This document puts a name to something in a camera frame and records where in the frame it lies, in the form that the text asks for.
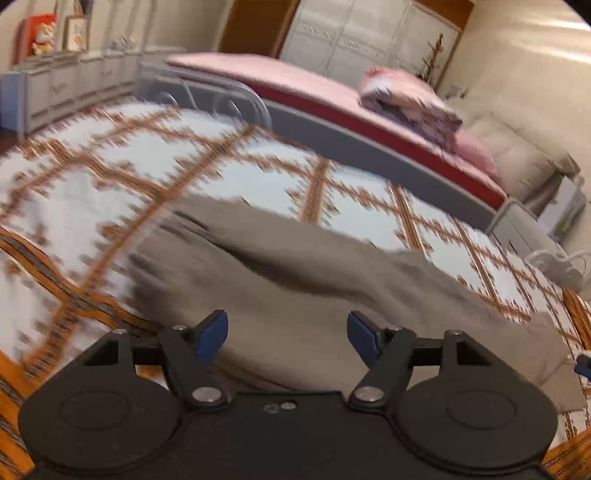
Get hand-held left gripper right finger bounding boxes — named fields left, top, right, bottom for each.
left=347, top=310, right=495, bottom=411

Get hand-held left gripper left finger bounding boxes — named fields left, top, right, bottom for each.
left=84, top=309, right=230, bottom=409

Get grey-brown fleece pants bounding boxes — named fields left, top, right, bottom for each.
left=127, top=194, right=587, bottom=412

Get white metal bed headboard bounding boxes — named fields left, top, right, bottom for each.
left=525, top=248, right=588, bottom=292

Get white nightstand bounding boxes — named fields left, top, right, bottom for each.
left=485, top=196, right=565, bottom=260

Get white cardboard box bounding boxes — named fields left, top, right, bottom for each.
left=538, top=175, right=588, bottom=241

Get heart patterned white bedsheet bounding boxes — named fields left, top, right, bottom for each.
left=0, top=102, right=591, bottom=480

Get pink pillow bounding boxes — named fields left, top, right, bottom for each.
left=450, top=131, right=500, bottom=180

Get beige sofa cushion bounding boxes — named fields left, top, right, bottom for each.
left=443, top=96, right=581, bottom=214

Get folded pink quilt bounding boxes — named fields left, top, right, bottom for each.
left=359, top=67, right=464, bottom=153

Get bed with pink sheet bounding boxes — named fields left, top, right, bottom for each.
left=165, top=52, right=509, bottom=232

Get brown coat stand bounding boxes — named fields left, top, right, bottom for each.
left=417, top=33, right=447, bottom=88

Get grey drawer dresser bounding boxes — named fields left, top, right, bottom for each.
left=13, top=44, right=186, bottom=136

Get white panelled wardrobe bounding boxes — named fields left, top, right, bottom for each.
left=279, top=0, right=462, bottom=88

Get blue storage box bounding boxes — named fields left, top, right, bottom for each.
left=0, top=71, right=24, bottom=134

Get brown wooden door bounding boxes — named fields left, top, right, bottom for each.
left=217, top=0, right=302, bottom=59

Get framed picture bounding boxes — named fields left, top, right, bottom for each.
left=62, top=16, right=91, bottom=52

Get white metal bed frame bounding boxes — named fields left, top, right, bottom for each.
left=137, top=59, right=272, bottom=126

